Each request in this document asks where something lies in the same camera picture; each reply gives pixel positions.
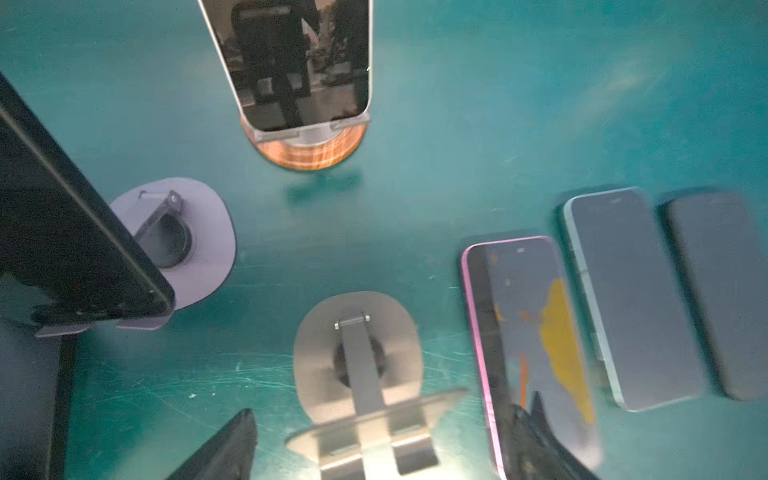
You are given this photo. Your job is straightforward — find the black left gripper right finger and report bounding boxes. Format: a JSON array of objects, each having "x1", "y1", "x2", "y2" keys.
[{"x1": 506, "y1": 392, "x2": 598, "y2": 480}]

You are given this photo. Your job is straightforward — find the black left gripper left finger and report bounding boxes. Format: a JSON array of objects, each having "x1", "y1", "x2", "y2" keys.
[{"x1": 167, "y1": 409, "x2": 258, "y2": 480}]

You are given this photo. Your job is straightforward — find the black phone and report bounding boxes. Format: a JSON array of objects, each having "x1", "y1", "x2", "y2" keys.
[
  {"x1": 563, "y1": 187, "x2": 707, "y2": 412},
  {"x1": 1, "y1": 79, "x2": 175, "y2": 326},
  {"x1": 199, "y1": 0, "x2": 373, "y2": 133},
  {"x1": 664, "y1": 190, "x2": 767, "y2": 401}
]

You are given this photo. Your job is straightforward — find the grey round phone stand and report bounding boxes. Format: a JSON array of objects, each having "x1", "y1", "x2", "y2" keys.
[{"x1": 286, "y1": 291, "x2": 467, "y2": 479}]

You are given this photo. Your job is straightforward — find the purple phone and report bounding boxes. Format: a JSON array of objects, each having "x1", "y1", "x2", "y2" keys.
[{"x1": 461, "y1": 235, "x2": 603, "y2": 479}]

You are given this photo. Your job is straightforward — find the black rectangular phone stand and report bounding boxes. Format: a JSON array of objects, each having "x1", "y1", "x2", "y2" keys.
[{"x1": 1, "y1": 320, "x2": 77, "y2": 479}]

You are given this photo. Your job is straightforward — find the grey round rear stand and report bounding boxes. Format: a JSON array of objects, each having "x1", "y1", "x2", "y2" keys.
[{"x1": 35, "y1": 177, "x2": 237, "y2": 338}]

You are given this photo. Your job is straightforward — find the wooden round phone stand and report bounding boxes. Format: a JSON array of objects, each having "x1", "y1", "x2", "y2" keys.
[{"x1": 239, "y1": 114, "x2": 367, "y2": 171}]

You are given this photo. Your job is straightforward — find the black phone on wooden stand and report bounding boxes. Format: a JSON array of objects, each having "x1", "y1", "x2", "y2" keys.
[{"x1": 199, "y1": 0, "x2": 373, "y2": 133}]

